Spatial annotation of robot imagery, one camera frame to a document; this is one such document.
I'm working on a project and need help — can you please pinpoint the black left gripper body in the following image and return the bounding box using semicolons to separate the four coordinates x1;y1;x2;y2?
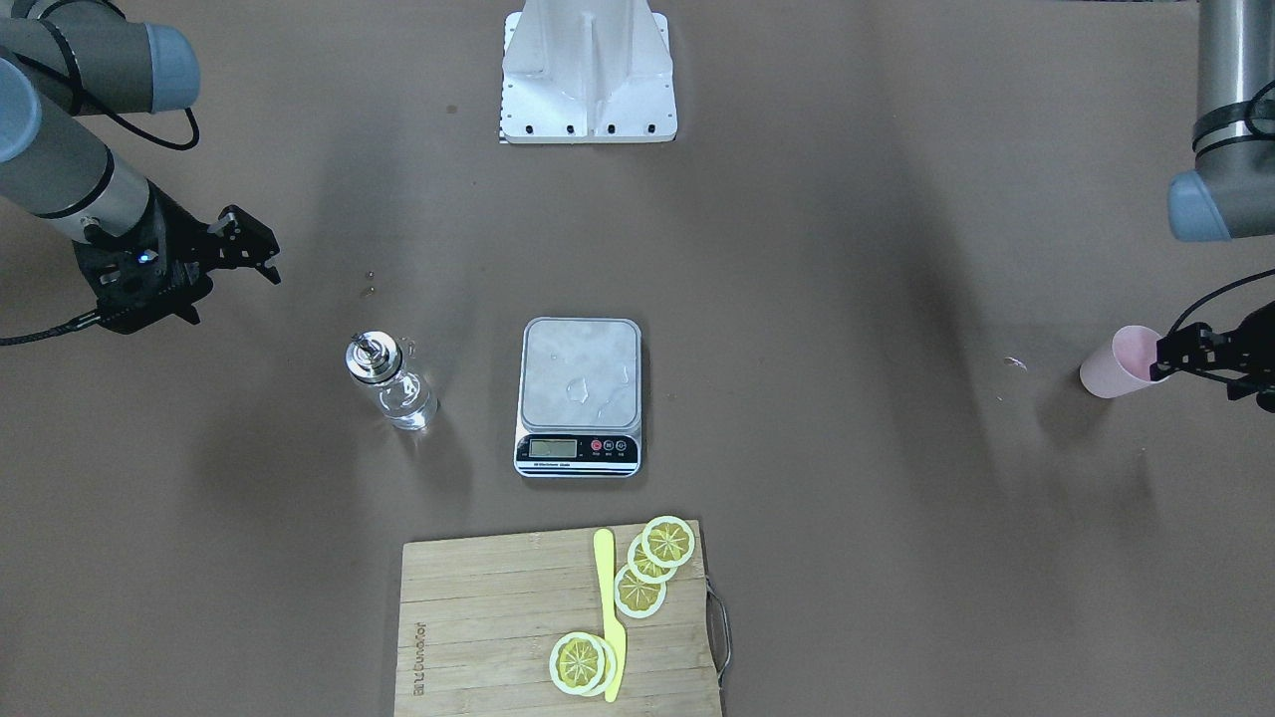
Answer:
1230;304;1274;413

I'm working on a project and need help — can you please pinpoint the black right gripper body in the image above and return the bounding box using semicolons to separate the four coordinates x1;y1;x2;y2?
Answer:
74;182;245;336

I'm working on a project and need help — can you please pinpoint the pink plastic cup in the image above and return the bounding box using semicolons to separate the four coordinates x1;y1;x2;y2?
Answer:
1079;324;1164;399

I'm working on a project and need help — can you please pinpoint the clear glass sauce bottle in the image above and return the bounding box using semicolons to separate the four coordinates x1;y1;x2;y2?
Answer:
346;330;439;431

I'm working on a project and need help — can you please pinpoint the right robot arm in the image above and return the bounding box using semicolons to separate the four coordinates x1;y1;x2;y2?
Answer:
1;1;281;347

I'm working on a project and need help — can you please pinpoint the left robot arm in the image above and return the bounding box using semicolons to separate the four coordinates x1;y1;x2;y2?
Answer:
1150;1;1274;412

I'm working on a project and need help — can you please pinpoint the silver kitchen scale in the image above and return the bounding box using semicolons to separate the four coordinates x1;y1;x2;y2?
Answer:
513;316;643;478

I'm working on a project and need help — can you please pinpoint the bamboo cutting board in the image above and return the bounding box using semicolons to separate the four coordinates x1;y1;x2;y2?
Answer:
394;528;731;716

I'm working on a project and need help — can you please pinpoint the yellow plastic knife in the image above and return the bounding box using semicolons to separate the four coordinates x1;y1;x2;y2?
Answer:
592;528;629;703

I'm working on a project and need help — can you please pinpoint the lemon slice far end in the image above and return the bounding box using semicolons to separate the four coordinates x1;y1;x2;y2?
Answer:
548;632;620;697

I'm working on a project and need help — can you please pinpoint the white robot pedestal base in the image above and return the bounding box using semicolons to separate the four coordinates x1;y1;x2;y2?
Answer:
499;1;680;145

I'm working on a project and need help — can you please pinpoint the lemon slice near handle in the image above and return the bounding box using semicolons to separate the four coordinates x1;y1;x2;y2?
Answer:
638;515;696;569

